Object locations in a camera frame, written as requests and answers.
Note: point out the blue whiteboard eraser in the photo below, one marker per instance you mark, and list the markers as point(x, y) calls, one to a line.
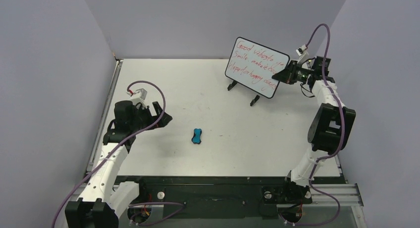
point(196, 139)

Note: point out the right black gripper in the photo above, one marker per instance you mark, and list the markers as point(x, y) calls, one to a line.
point(292, 72)

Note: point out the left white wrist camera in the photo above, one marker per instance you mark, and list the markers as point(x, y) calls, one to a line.
point(139, 94)

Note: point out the aluminium rail frame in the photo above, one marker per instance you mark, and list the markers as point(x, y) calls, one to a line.
point(266, 140)

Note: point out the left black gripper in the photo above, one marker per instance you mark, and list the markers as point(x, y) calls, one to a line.
point(138, 109)

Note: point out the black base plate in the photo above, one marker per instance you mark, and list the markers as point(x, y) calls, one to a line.
point(200, 197)

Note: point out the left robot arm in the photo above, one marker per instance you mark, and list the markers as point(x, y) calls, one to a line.
point(98, 206)

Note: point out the small whiteboard with red writing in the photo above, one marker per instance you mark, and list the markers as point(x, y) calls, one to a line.
point(253, 65)

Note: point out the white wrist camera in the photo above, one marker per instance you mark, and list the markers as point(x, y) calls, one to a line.
point(139, 94)
point(302, 54)

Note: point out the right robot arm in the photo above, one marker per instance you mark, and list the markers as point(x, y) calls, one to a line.
point(327, 135)

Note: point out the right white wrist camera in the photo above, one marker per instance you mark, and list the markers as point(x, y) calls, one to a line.
point(302, 54)

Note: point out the wire whiteboard stand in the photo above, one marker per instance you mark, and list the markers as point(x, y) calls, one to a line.
point(245, 94)

